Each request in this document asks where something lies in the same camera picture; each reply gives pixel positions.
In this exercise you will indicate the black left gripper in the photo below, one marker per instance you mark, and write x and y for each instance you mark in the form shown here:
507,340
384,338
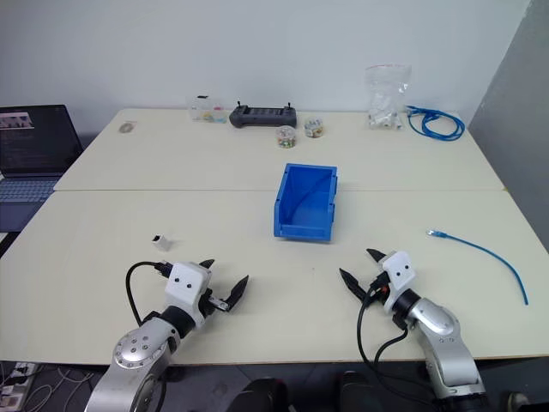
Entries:
209,304

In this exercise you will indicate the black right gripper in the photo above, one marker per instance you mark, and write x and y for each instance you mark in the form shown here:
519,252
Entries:
379,288

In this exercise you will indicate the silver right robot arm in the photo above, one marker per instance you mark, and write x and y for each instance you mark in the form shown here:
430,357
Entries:
446,343

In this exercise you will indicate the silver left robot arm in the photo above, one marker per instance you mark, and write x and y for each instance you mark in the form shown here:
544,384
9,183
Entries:
137,348

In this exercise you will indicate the small white connector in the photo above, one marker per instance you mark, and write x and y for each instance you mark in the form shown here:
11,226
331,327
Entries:
161,242

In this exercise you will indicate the blue plastic storage bin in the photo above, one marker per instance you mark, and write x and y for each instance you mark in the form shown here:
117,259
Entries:
300,214

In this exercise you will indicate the dark rounded shape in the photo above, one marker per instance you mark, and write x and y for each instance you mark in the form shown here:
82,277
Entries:
261,395

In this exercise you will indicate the round jar of coloured beads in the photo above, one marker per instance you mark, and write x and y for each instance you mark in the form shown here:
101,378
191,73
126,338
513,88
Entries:
287,138
313,129

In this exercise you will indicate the black handheld controller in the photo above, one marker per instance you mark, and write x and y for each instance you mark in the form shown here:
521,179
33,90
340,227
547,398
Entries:
261,116

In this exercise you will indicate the clear box of coloured items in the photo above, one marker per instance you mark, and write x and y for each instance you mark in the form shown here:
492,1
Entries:
208,111

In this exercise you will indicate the clear bag of white parts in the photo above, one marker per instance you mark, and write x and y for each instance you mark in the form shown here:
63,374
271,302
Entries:
386,103

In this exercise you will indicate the small clear tape roll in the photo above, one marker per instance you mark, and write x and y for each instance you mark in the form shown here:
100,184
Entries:
127,128

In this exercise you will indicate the dark open laptop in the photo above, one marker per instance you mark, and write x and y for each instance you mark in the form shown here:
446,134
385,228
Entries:
34,146

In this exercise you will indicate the white power strip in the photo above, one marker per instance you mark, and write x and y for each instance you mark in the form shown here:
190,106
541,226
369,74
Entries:
15,382

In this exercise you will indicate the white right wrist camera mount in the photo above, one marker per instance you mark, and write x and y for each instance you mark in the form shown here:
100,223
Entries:
398,270

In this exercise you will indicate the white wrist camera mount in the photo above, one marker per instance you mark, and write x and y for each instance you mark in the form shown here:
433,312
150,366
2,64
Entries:
398,270
185,283

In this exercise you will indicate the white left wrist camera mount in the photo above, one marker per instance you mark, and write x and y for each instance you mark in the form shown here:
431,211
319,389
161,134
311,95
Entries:
185,283

